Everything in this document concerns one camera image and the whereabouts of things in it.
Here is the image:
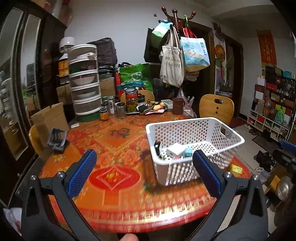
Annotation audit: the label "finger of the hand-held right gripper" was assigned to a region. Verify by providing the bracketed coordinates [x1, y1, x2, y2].
[273, 141, 296, 167]

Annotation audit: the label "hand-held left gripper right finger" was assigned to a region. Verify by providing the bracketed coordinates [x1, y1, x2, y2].
[185, 149, 269, 241]

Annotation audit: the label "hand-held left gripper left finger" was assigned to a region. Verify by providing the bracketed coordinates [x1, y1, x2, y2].
[21, 149, 102, 241]

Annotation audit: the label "white plastic basket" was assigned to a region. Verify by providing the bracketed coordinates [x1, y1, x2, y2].
[145, 117, 245, 187]

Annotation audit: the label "white square box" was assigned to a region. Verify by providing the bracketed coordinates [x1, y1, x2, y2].
[166, 143, 185, 159]

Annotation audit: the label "dark door mat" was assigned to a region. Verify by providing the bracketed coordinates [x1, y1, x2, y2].
[252, 134, 280, 151]

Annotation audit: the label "dark shoes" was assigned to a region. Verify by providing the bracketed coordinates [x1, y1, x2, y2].
[253, 151, 275, 166]

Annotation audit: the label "white sneakers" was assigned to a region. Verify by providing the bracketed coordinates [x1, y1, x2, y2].
[253, 167, 269, 183]

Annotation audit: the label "metal pot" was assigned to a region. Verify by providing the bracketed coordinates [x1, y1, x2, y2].
[276, 175, 295, 201]

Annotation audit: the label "grey phone stand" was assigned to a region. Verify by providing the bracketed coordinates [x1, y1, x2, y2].
[47, 128, 70, 152]

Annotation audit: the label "red floral tablecloth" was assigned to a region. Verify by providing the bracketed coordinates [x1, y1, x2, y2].
[38, 111, 252, 233]

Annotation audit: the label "shelf of boxes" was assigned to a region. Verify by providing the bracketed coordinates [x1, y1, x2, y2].
[246, 65, 296, 142]

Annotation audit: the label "wooden chair under cardboard box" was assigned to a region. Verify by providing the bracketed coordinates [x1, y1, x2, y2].
[28, 125, 47, 156]

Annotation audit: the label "small orange jar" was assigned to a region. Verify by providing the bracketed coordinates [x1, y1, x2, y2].
[99, 108, 110, 121]

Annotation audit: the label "wooden chair with holes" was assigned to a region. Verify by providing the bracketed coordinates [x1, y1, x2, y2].
[199, 94, 235, 126]

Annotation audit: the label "open cardboard box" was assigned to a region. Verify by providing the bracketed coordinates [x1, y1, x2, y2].
[30, 102, 70, 139]

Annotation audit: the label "empty glass jar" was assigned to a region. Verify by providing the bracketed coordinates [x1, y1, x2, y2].
[115, 102, 126, 119]

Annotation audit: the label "brown mug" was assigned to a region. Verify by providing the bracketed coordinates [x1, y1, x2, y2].
[172, 97, 186, 115]

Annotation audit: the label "glass pickle jar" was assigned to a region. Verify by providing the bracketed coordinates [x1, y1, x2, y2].
[125, 88, 139, 114]

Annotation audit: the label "closed cardboard box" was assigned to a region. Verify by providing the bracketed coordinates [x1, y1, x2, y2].
[99, 79, 116, 98]

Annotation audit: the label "cluttered metal tray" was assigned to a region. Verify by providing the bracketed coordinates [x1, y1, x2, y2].
[126, 100, 173, 115]

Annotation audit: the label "stacked mesh food cover tower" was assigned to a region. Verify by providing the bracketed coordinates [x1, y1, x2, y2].
[68, 44, 103, 122]

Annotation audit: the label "potted plant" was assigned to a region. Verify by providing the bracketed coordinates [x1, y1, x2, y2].
[217, 57, 234, 95]

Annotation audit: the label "wooden chair behind jars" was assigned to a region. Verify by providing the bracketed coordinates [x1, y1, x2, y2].
[120, 90, 155, 102]

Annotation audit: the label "green shopping bag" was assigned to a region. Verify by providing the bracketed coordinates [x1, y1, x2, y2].
[119, 63, 154, 92]

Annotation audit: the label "dark wooden cabinet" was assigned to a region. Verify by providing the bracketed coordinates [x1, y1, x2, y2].
[0, 7, 67, 204]

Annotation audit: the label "beige tote bag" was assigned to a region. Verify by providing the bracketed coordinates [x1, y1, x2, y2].
[159, 28, 185, 88]

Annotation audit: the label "large bottle with orange label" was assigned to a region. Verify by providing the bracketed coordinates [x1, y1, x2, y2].
[58, 37, 75, 77]

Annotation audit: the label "blue printed tote bag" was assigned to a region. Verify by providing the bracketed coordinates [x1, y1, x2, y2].
[180, 36, 211, 72]

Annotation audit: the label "black bag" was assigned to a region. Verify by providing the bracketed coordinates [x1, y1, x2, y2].
[87, 37, 117, 67]

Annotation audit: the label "small green gift bag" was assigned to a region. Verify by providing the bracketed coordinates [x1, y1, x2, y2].
[151, 20, 173, 41]

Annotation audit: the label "wooden coat rack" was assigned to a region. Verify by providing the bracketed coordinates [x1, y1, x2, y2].
[161, 6, 197, 47]

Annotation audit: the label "red wall poster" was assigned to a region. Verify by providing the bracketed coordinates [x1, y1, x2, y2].
[257, 30, 277, 68]

